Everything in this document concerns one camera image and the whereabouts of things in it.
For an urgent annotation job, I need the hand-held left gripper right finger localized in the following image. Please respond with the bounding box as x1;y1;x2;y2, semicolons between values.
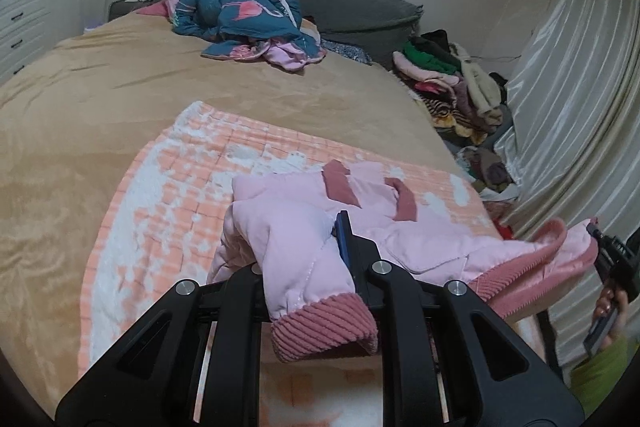
334;210;587;427

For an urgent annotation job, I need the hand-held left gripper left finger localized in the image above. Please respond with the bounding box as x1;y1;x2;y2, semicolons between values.
55;263;267;427

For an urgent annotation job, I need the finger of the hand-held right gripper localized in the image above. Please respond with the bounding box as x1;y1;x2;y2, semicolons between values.
586;218;610;244

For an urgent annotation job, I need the pink quilted jacket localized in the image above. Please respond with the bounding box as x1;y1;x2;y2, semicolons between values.
206;159;601;364

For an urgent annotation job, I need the person's right forearm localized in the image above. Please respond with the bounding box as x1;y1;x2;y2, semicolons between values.
569;334;638;410

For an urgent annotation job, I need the pile of assorted clothes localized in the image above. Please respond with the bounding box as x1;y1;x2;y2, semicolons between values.
391;29;522;208

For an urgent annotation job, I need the person's right hand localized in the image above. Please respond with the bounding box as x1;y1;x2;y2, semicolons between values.
592;284;632;352

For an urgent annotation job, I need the orange white checked blanket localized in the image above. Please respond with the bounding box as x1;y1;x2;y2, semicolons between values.
76;100;507;427

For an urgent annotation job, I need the cream satin curtain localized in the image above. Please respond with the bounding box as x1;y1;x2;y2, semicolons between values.
492;0;640;370

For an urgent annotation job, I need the dark patterned pillow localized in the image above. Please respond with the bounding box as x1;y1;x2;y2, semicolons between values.
319;38;374;66

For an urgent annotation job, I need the bed with tan bedspread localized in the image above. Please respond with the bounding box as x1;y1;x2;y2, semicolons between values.
0;11;468;414

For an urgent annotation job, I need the teal flamingo print comforter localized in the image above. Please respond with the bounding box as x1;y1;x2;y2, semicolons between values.
164;0;329;74

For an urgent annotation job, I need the dark pink pillow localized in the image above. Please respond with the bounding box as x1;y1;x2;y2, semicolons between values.
134;1;171;18

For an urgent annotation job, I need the dark nightstand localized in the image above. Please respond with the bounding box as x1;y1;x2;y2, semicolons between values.
108;0;168;24

